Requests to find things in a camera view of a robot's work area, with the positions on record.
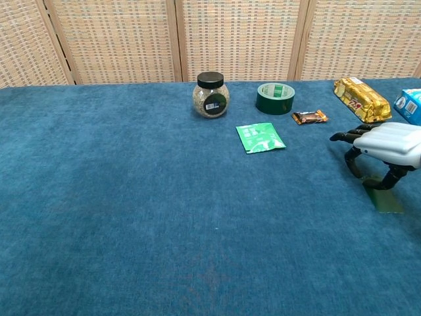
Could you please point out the blue cookie box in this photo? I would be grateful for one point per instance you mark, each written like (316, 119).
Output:
(411, 105)

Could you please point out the green tape strip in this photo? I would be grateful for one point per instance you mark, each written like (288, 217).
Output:
(386, 200)

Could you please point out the woven bamboo screen panel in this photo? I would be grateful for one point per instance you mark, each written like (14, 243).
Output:
(26, 39)
(240, 36)
(361, 36)
(115, 39)

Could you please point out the gold biscuit package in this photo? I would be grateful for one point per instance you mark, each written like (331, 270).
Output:
(361, 100)

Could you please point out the green tape roll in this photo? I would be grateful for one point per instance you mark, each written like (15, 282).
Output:
(274, 105)

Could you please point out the blue felt table cover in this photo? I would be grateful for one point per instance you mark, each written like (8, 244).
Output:
(131, 197)

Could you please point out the glass jar with black lid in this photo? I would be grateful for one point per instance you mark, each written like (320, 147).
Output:
(210, 102)

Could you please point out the small brown candy wrapper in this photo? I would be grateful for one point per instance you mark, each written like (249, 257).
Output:
(310, 117)

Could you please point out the black and silver right hand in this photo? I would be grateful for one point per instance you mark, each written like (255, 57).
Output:
(388, 141)

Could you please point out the green sachet packet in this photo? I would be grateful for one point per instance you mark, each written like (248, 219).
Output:
(260, 138)

